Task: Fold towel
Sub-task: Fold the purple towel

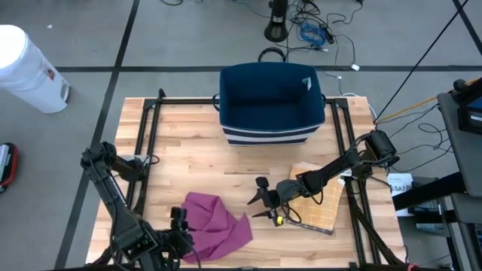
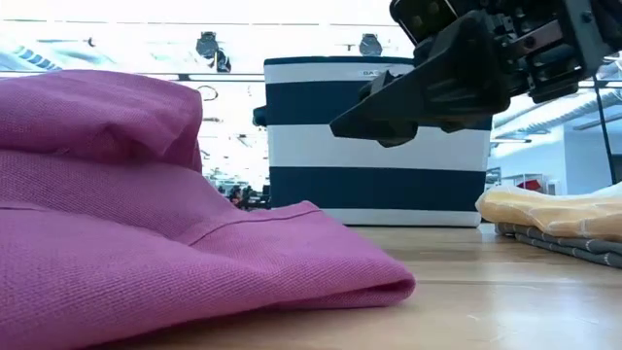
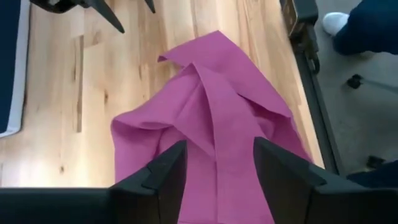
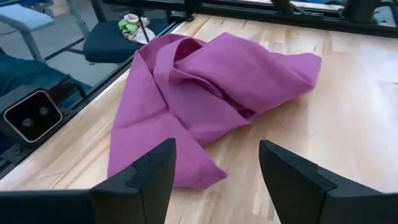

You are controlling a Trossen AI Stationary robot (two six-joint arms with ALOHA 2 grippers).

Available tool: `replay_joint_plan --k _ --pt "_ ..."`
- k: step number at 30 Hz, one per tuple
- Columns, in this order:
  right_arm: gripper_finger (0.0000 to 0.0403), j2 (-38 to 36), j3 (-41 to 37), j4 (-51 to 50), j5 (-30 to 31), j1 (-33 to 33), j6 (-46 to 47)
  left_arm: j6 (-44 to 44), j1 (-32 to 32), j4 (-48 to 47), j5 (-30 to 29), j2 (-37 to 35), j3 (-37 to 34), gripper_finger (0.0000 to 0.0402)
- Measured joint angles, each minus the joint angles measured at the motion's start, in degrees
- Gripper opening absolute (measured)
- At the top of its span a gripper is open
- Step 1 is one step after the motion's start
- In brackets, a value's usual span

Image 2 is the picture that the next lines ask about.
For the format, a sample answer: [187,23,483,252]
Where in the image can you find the grey checked towel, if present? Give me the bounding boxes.
[494,222,622,270]

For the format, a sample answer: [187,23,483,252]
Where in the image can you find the magenta towel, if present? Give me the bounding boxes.
[0,69,418,350]

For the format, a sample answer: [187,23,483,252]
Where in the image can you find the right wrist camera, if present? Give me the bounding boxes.
[388,0,470,48]

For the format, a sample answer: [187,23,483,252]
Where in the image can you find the thin black pole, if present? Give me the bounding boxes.
[592,72,619,186]

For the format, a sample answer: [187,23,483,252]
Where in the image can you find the navy white striped basket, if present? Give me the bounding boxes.
[252,55,493,228]

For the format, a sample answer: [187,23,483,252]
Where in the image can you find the black ceiling cable reel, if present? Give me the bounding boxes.
[195,30,232,73]
[358,32,384,57]

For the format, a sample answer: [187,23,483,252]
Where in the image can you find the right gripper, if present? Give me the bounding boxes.
[328,0,622,141]

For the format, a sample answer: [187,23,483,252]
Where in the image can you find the orange checked towel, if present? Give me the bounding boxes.
[474,181,622,241]

